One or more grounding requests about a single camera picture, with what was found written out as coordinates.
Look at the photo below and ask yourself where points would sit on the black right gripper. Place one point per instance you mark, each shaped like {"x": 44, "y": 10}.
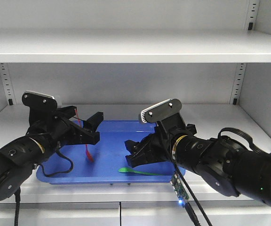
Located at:
{"x": 159, "y": 147}

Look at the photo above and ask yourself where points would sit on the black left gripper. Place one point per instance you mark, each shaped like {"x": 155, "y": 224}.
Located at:
{"x": 56, "y": 127}

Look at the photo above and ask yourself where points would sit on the green plastic spoon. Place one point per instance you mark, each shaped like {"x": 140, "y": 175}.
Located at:
{"x": 130, "y": 170}

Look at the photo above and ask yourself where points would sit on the red plastic spoon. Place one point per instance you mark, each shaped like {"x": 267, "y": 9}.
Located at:
{"x": 88, "y": 154}

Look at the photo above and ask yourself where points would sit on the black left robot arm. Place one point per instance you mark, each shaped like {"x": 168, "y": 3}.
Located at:
{"x": 20, "y": 157}

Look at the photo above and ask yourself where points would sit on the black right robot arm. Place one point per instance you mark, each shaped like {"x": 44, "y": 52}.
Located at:
{"x": 230, "y": 163}

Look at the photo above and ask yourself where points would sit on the upper cabinet shelf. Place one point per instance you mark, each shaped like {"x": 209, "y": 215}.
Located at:
{"x": 133, "y": 46}

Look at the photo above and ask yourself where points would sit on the lower cabinet doors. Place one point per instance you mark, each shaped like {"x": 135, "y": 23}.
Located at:
{"x": 222, "y": 213}

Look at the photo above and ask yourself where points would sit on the blue plastic tray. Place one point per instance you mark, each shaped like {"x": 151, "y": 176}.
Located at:
{"x": 109, "y": 155}

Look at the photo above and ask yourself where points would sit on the green circuit board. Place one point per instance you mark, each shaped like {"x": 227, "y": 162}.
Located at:
{"x": 178, "y": 186}

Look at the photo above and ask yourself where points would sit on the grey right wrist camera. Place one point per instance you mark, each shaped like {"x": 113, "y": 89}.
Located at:
{"x": 160, "y": 111}

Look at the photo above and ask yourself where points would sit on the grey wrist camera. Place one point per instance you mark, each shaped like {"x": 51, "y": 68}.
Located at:
{"x": 40, "y": 101}
{"x": 160, "y": 111}

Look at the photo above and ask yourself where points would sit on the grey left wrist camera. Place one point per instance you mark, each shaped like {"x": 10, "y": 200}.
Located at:
{"x": 40, "y": 101}

